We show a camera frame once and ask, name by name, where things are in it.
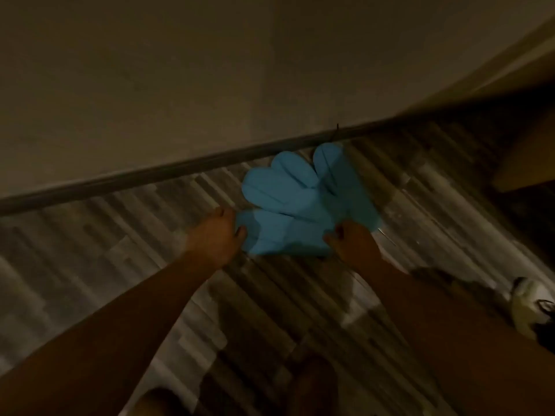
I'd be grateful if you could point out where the person's left forearm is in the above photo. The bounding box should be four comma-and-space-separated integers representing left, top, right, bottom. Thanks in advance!
0, 250, 217, 416

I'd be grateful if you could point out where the blue rubber glove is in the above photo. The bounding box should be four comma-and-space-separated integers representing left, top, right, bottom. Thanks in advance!
235, 142, 383, 259

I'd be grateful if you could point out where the person's right hand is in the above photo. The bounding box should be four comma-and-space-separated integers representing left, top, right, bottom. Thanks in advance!
323, 220, 387, 274

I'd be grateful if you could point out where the person's left hand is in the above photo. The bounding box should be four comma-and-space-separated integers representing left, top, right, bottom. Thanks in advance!
186, 206, 249, 272

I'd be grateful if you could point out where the person's right forearm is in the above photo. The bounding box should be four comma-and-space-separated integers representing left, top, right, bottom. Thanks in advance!
359, 257, 555, 416

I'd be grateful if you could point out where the white shoe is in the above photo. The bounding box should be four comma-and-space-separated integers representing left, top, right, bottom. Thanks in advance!
509, 276, 555, 355

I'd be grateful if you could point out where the wooden cabinet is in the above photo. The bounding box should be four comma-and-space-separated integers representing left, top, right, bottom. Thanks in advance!
491, 106, 555, 194

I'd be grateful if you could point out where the grey baseboard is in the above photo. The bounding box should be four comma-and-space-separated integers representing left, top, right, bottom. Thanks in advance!
0, 80, 555, 217

